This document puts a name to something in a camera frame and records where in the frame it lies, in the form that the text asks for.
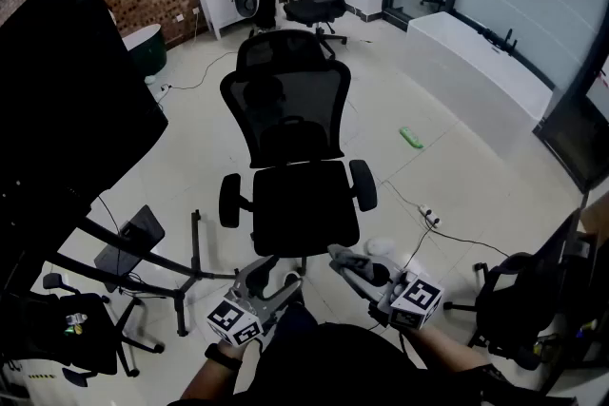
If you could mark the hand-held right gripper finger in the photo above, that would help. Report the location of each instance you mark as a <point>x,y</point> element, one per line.
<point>354,285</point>
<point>385,262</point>

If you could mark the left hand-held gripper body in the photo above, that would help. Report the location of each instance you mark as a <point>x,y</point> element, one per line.
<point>235,321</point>

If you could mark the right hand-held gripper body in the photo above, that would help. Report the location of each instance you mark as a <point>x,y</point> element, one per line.
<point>416,302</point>

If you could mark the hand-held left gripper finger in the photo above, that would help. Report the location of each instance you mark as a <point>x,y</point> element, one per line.
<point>288,295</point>
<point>252,268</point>

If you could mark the black chair armrest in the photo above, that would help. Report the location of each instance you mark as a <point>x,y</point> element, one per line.
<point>364,185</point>
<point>230,200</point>

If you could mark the person's left forearm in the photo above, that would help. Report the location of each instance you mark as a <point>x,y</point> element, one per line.
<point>214,375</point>

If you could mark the person's right forearm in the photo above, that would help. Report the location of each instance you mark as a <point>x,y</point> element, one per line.
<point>447,344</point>

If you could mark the black wristband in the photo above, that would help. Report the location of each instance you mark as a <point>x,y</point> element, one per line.
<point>222,356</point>

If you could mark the black screen stand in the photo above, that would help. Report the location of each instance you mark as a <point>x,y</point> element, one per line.
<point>190,271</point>

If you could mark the white power strip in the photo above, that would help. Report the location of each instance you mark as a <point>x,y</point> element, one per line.
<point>163,91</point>
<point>430,215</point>

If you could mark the person's black clothing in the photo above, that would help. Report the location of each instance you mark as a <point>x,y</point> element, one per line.
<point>333,366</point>

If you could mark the black chair with bag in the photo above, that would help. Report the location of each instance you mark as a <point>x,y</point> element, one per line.
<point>528,299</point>

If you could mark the dark grey stand shelf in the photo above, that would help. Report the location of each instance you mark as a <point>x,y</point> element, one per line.
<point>128,242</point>

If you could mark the green object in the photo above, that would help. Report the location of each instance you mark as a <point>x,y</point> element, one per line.
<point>411,138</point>

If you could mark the black mesh office chair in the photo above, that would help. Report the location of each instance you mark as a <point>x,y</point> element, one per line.
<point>290,133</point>

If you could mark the black chair with clutter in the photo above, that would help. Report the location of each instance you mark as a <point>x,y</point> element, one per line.
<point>81,333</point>

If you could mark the cardboard box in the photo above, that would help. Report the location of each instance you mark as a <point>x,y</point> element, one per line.
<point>597,218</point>

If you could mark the white long counter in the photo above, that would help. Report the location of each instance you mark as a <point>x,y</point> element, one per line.
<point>480,76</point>

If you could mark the dark cabinet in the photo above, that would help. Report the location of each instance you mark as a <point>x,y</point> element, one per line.
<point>578,138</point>

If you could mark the round dark green table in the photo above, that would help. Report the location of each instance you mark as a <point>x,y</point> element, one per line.
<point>147,47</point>

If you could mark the large black screen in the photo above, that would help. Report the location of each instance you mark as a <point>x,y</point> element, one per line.
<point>62,109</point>

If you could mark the white cabinet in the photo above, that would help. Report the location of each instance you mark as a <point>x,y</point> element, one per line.
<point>216,0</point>

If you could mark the black bracket on bench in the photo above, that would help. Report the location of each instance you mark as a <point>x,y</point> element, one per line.
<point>499,40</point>

